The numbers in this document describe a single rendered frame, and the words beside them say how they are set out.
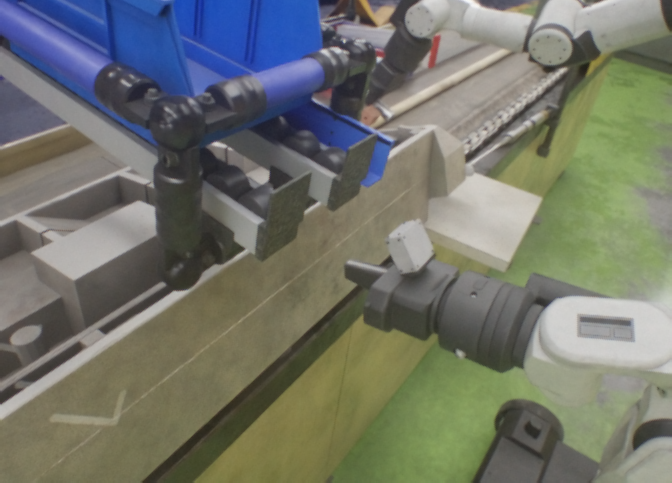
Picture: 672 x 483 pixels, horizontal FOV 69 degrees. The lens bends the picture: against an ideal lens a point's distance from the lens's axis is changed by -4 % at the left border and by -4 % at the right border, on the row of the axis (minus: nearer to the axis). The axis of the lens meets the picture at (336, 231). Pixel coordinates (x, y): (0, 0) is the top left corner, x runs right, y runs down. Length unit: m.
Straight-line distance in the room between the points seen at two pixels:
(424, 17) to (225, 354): 0.75
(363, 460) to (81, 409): 1.16
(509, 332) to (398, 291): 0.12
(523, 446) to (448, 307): 1.04
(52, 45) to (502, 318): 0.44
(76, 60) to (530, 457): 1.39
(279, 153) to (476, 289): 0.23
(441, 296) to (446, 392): 1.29
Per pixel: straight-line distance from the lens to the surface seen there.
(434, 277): 0.56
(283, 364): 0.80
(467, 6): 1.14
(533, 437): 1.53
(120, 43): 0.43
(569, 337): 0.48
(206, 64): 0.58
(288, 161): 0.48
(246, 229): 0.40
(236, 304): 0.63
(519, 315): 0.50
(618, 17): 1.02
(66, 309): 0.70
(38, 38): 0.45
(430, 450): 1.67
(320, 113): 0.52
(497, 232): 1.11
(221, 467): 0.83
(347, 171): 0.44
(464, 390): 1.83
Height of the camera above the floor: 1.39
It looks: 36 degrees down
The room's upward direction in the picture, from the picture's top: 7 degrees clockwise
